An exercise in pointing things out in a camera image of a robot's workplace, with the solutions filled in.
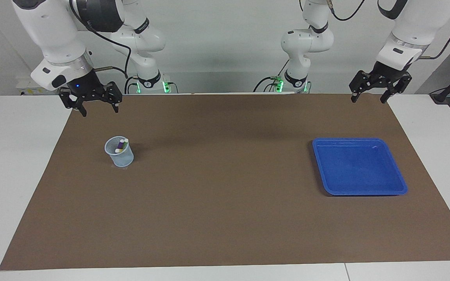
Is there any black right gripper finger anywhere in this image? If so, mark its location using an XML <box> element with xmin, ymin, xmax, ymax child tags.
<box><xmin>59</xmin><ymin>87</ymin><xmax>88</xmax><ymax>117</ymax></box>
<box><xmin>100</xmin><ymin>82</ymin><xmax>123</xmax><ymax>114</ymax></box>

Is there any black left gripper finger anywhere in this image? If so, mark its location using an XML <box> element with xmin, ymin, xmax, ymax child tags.
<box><xmin>380</xmin><ymin>73</ymin><xmax>412</xmax><ymax>104</ymax></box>
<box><xmin>349</xmin><ymin>70</ymin><xmax>374</xmax><ymax>103</ymax></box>

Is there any blue plastic tray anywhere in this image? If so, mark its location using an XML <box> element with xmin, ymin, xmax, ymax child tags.
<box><xmin>312</xmin><ymin>137</ymin><xmax>408</xmax><ymax>196</ymax></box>

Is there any white socket box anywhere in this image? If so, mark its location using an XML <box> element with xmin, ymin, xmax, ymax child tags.
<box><xmin>16</xmin><ymin>76</ymin><xmax>59</xmax><ymax>96</ymax></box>

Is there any translucent plastic cup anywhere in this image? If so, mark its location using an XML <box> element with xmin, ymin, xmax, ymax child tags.
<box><xmin>104</xmin><ymin>136</ymin><xmax>134</xmax><ymax>168</ymax></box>

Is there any brown table mat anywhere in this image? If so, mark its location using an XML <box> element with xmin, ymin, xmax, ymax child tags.
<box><xmin>0</xmin><ymin>93</ymin><xmax>450</xmax><ymax>271</ymax></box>

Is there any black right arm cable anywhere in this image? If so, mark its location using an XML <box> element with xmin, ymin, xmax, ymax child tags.
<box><xmin>69</xmin><ymin>0</ymin><xmax>132</xmax><ymax>78</ymax></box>

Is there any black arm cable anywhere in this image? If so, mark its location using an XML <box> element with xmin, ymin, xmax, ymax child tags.
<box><xmin>69</xmin><ymin>0</ymin><xmax>132</xmax><ymax>78</ymax></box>
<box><xmin>299</xmin><ymin>0</ymin><xmax>450</xmax><ymax>60</ymax></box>

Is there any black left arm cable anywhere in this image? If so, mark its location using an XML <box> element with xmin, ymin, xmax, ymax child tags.
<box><xmin>299</xmin><ymin>0</ymin><xmax>450</xmax><ymax>60</ymax></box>

